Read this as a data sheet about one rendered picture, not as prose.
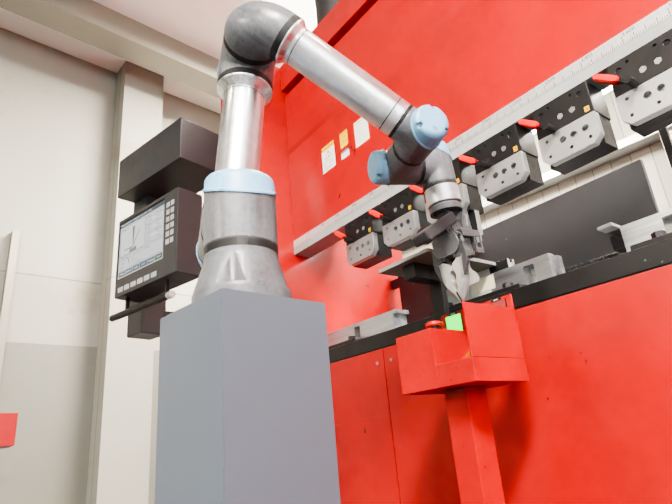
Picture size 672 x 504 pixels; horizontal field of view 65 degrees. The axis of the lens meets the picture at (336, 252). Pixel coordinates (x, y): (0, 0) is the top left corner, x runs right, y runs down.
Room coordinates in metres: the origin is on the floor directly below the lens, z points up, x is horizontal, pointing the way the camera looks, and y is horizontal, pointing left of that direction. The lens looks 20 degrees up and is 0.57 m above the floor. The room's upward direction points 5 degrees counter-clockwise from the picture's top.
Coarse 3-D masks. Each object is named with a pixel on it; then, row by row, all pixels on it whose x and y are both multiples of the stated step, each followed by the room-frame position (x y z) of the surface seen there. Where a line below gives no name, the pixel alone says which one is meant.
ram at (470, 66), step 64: (384, 0) 1.53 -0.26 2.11; (448, 0) 1.32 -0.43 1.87; (512, 0) 1.16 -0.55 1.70; (576, 0) 1.04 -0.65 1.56; (640, 0) 0.94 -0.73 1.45; (384, 64) 1.56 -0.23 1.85; (448, 64) 1.35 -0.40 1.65; (512, 64) 1.19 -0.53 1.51; (320, 128) 1.88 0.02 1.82; (448, 128) 1.39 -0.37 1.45; (320, 192) 1.91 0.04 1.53; (384, 192) 1.63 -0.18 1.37
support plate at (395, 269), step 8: (408, 256) 1.25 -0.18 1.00; (416, 256) 1.23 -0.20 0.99; (424, 256) 1.23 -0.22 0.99; (392, 264) 1.29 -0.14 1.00; (400, 264) 1.28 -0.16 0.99; (432, 264) 1.30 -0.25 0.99; (472, 264) 1.33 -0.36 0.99; (480, 264) 1.34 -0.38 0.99; (488, 264) 1.34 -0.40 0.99; (384, 272) 1.33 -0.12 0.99; (392, 272) 1.34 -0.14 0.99; (400, 272) 1.34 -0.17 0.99
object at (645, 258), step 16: (624, 256) 0.98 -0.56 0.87; (640, 256) 0.96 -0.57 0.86; (656, 256) 0.94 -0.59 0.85; (576, 272) 1.06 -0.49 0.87; (592, 272) 1.03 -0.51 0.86; (608, 272) 1.01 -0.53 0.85; (624, 272) 0.99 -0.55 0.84; (528, 288) 1.15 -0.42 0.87; (544, 288) 1.12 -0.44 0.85; (560, 288) 1.09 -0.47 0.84; (576, 288) 1.07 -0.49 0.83; (528, 304) 1.16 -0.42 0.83; (432, 320) 1.38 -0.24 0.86; (384, 336) 1.53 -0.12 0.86; (400, 336) 1.48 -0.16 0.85; (336, 352) 1.72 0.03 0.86; (352, 352) 1.65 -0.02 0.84
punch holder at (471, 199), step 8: (456, 160) 1.38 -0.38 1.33; (456, 168) 1.38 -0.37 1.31; (464, 168) 1.39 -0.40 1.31; (472, 168) 1.41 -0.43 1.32; (456, 176) 1.39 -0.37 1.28; (464, 176) 1.38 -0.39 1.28; (472, 176) 1.41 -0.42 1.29; (464, 184) 1.38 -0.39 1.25; (472, 184) 1.40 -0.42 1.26; (464, 192) 1.38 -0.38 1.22; (472, 192) 1.41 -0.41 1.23; (464, 200) 1.37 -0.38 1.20; (472, 200) 1.40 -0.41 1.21; (480, 200) 1.42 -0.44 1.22; (472, 208) 1.40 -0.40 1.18; (480, 208) 1.42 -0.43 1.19
